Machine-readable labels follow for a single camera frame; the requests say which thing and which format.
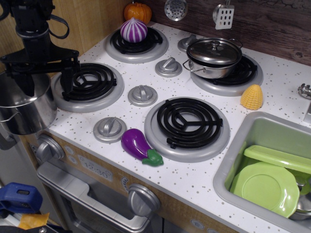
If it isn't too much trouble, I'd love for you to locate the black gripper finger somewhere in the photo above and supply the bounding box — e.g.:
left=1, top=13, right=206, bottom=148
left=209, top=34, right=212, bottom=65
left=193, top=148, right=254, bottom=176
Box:
left=60, top=69, right=78, bottom=92
left=16, top=74, right=35, bottom=96

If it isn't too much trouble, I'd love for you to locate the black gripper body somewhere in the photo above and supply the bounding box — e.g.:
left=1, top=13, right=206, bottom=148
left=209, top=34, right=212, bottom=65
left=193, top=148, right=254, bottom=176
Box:
left=0, top=30, right=81, bottom=77

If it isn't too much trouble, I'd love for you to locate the tall steel pot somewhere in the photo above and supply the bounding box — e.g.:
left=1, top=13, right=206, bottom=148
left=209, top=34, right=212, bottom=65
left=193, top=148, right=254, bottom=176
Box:
left=0, top=72, right=57, bottom=135

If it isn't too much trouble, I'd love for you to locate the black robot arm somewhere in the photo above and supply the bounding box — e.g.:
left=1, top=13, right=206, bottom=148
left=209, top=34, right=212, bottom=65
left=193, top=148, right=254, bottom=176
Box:
left=0, top=0, right=81, bottom=97

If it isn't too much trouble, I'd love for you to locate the front left stove burner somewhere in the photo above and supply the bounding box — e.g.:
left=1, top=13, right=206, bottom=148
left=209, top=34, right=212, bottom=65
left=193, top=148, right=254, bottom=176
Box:
left=51, top=63, right=124, bottom=113

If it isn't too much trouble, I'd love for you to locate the stove burner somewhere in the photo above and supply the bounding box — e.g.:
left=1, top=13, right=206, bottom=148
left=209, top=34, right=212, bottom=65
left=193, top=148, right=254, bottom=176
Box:
left=144, top=97, right=230, bottom=163
left=104, top=27, right=169, bottom=64
left=190, top=55, right=263, bottom=97
left=51, top=63, right=124, bottom=113

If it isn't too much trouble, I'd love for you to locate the grey stove knob front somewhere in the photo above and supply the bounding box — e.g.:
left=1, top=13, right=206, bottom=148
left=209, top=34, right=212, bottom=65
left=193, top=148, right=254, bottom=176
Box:
left=93, top=117, right=127, bottom=143

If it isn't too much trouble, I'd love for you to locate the grey stove knob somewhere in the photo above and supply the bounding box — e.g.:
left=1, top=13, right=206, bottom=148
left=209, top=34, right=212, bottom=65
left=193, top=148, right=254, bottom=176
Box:
left=177, top=34, right=200, bottom=53
left=128, top=85, right=158, bottom=107
left=93, top=117, right=127, bottom=143
left=155, top=57, right=182, bottom=78

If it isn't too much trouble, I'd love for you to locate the grey stove knob middle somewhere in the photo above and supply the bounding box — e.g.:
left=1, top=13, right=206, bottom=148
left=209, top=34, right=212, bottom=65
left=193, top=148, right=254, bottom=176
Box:
left=128, top=85, right=158, bottom=107

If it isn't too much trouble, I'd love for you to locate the back left stove burner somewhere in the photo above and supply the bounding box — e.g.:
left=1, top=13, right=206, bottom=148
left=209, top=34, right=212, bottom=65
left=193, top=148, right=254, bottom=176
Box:
left=104, top=27, right=169, bottom=64

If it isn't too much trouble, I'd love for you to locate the grey stove knob upper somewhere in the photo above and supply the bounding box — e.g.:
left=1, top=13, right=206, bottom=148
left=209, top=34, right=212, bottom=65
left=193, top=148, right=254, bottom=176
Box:
left=155, top=57, right=182, bottom=78

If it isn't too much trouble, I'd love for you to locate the grey stove knob back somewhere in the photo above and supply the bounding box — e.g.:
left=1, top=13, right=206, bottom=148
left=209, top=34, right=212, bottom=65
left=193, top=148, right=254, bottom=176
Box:
left=177, top=34, right=200, bottom=53

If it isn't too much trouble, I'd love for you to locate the front right stove burner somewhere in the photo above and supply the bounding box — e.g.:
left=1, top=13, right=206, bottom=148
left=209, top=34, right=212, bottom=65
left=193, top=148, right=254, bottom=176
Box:
left=144, top=97, right=230, bottom=163

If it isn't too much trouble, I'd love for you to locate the back right stove burner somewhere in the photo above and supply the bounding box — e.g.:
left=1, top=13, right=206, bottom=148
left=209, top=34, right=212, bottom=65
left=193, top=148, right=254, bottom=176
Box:
left=190, top=55, right=263, bottom=97

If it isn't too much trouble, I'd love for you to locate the steel pot in sink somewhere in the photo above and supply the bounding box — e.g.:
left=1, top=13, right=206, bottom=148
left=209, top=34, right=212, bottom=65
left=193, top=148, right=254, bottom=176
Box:
left=290, top=176, right=311, bottom=220

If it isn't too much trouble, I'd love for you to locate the grey oven knob left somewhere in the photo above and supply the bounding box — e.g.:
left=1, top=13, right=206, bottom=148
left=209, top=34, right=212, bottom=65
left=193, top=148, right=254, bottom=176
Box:
left=36, top=134, right=65, bottom=163

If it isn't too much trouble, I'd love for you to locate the grey oven knob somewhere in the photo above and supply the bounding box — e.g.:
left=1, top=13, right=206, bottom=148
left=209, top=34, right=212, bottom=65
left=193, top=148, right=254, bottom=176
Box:
left=127, top=183, right=161, bottom=217
left=36, top=134, right=65, bottom=163

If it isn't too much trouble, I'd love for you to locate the purple white toy onion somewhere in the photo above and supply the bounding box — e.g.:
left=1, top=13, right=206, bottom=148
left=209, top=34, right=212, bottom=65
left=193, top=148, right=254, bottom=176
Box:
left=120, top=17, right=148, bottom=43

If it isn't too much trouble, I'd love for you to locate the purple toy eggplant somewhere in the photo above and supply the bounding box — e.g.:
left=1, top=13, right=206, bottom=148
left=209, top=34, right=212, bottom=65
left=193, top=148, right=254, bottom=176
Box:
left=121, top=129, right=164, bottom=167

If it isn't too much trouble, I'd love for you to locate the orange toy pumpkin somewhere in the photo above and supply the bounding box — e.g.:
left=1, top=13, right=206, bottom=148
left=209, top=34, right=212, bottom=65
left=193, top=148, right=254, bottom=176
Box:
left=123, top=2, right=152, bottom=24

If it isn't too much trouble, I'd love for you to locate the blue clamp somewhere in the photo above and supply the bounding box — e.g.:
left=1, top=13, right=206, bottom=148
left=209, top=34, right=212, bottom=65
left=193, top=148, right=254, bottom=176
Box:
left=0, top=183, right=43, bottom=218

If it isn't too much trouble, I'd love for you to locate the hanging steel strainer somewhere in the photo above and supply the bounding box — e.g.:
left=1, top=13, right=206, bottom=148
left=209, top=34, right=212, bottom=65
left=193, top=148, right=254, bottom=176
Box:
left=164, top=0, right=188, bottom=21

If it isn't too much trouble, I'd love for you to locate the yellow cloth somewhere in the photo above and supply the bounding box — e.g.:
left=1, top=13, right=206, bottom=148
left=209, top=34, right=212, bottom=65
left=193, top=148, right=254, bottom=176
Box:
left=18, top=213, right=50, bottom=230

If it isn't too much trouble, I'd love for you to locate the grey oven knob right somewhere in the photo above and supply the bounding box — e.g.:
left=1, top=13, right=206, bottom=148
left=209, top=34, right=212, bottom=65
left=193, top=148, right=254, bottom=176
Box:
left=127, top=183, right=161, bottom=217

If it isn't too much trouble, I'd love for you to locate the steel pan with lid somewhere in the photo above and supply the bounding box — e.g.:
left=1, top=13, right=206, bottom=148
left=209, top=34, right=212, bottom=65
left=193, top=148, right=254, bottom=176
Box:
left=183, top=37, right=243, bottom=79

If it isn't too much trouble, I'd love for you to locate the yellow toy corn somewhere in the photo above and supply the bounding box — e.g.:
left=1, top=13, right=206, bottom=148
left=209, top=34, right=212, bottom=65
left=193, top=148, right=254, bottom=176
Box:
left=240, top=84, right=263, bottom=110

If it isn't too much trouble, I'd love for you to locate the grey sink basin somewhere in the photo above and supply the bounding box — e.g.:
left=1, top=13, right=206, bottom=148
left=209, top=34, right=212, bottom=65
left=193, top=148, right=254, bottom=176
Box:
left=213, top=112, right=311, bottom=233

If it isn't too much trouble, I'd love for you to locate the green plastic tray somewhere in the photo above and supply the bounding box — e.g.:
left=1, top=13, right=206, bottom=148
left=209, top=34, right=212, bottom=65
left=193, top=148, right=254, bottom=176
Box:
left=243, top=145, right=311, bottom=174

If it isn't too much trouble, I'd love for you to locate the green plastic plate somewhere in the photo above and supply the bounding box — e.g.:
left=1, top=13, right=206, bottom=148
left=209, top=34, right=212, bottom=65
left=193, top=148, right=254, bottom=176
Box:
left=230, top=162, right=300, bottom=218

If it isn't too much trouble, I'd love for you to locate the black cable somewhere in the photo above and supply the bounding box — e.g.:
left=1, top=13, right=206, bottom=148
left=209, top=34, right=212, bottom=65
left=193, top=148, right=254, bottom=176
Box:
left=48, top=14, right=70, bottom=39

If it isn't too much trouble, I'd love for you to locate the grey oven door handle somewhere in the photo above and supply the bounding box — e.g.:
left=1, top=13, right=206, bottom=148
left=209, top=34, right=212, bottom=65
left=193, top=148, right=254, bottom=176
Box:
left=37, top=162, right=153, bottom=233

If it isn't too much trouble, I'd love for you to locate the silver faucet handle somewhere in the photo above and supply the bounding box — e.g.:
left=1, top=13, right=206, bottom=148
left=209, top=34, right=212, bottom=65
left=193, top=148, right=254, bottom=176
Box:
left=298, top=83, right=311, bottom=99

